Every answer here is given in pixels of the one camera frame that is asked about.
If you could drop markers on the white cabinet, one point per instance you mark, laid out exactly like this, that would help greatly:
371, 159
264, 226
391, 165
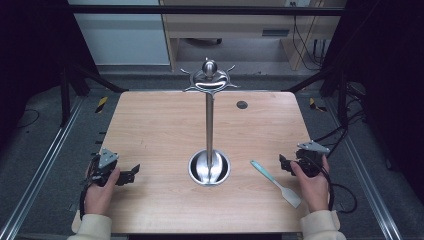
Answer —
123, 36

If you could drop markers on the black metal frame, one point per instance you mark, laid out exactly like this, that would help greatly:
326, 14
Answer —
200, 9

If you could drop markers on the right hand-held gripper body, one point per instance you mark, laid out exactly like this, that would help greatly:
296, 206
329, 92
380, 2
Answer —
311, 156

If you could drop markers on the steel utensil hanging stand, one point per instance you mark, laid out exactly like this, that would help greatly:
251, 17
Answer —
209, 133

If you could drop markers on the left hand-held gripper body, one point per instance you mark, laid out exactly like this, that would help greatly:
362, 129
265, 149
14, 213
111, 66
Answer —
106, 160

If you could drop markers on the dark round table grommet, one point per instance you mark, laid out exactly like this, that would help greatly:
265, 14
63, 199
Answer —
242, 105

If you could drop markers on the person's left hand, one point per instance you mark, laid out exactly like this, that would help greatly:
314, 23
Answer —
100, 195

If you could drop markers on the person's right hand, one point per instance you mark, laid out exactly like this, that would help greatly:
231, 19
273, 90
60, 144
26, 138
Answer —
313, 188

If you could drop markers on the aluminium floor rail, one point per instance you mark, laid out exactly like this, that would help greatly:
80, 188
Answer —
370, 186
36, 173

